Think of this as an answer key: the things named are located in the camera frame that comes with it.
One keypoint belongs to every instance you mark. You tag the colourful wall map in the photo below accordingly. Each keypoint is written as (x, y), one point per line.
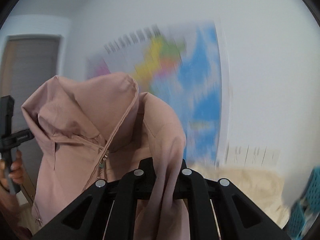
(179, 64)

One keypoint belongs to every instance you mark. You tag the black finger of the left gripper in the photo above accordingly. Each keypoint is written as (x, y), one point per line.
(23, 135)

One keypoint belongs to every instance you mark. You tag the grey wardrobe door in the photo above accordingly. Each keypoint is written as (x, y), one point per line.
(27, 62)

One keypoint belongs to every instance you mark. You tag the person's left hand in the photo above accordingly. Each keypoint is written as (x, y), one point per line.
(16, 173)

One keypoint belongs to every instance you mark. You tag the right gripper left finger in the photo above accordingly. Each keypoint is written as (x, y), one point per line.
(105, 210)

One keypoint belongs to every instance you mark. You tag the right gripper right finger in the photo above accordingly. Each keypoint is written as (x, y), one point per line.
(219, 210)

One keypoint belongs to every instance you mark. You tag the cream beige garment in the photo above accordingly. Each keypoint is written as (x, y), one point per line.
(263, 187)

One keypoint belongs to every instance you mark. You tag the teal plastic basket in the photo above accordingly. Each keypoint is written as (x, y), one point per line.
(305, 211)

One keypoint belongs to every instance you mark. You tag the pink hooded jacket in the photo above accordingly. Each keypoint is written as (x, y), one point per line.
(101, 129)

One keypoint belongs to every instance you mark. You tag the white wall socket panel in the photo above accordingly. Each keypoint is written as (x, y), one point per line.
(252, 156)

